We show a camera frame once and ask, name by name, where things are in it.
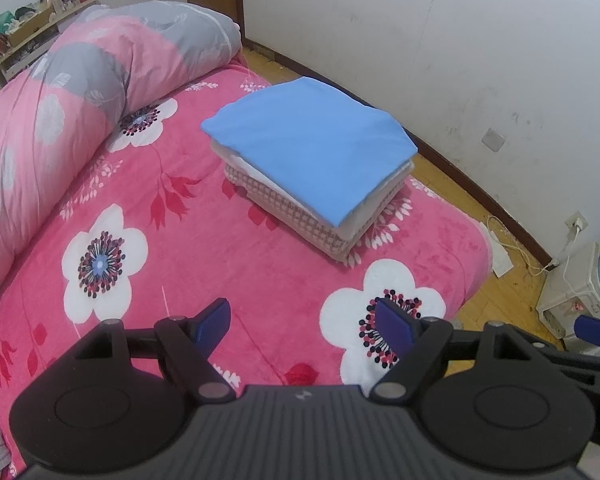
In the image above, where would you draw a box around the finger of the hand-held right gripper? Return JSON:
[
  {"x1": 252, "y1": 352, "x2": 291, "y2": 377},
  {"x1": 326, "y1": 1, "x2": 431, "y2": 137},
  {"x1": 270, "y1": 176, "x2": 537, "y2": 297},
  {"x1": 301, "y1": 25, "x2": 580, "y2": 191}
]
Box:
[{"x1": 575, "y1": 314, "x2": 600, "y2": 354}]

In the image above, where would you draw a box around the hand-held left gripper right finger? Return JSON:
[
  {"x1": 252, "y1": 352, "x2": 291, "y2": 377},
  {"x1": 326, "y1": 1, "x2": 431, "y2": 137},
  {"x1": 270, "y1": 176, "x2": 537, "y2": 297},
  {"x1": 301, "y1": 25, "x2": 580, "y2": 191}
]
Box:
[{"x1": 370, "y1": 298, "x2": 538, "y2": 405}]

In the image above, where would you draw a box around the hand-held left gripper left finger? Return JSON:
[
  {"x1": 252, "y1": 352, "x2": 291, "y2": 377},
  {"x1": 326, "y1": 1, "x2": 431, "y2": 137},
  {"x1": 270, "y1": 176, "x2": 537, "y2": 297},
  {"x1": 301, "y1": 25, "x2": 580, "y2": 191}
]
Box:
[{"x1": 75, "y1": 298, "x2": 235, "y2": 405}]

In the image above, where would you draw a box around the blue t-shirt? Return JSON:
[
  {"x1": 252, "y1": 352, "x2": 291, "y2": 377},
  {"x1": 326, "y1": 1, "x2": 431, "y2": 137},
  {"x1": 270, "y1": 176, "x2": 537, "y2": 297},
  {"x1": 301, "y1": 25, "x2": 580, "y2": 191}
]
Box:
[{"x1": 201, "y1": 76, "x2": 418, "y2": 228}]

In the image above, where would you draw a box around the white water dispenser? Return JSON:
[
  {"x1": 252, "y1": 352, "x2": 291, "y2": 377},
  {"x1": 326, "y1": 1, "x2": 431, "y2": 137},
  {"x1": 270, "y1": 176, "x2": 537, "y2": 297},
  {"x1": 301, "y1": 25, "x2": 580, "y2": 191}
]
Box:
[{"x1": 537, "y1": 242, "x2": 600, "y2": 336}]

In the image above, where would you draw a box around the pink floral fleece blanket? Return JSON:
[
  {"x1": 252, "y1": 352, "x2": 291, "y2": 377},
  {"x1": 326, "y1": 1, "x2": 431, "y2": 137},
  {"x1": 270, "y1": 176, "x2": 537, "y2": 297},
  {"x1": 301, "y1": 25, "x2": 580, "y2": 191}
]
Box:
[{"x1": 0, "y1": 57, "x2": 493, "y2": 476}]

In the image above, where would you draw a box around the pink grey floral quilt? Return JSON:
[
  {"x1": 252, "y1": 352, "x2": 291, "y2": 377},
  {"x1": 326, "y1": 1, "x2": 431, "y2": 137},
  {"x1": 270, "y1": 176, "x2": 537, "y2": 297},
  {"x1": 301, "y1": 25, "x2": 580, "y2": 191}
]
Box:
[{"x1": 0, "y1": 0, "x2": 243, "y2": 301}]

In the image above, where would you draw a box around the cluttered wooden shelf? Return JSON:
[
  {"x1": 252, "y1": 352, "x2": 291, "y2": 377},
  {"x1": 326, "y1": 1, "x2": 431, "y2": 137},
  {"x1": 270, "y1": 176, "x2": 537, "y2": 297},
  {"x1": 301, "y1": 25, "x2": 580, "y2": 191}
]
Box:
[{"x1": 0, "y1": 0, "x2": 101, "y2": 81}]

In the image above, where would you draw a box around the white cable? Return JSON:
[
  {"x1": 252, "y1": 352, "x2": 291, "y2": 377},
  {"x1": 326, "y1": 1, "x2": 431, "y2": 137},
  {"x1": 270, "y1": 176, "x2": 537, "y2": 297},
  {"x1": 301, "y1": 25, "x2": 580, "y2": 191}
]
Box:
[{"x1": 487, "y1": 215, "x2": 581, "y2": 277}]

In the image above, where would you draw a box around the wall switch plate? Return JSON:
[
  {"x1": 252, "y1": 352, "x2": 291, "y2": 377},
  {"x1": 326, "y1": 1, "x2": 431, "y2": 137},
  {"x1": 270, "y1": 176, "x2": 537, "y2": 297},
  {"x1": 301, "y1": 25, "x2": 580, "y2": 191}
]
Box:
[{"x1": 482, "y1": 127, "x2": 506, "y2": 152}]

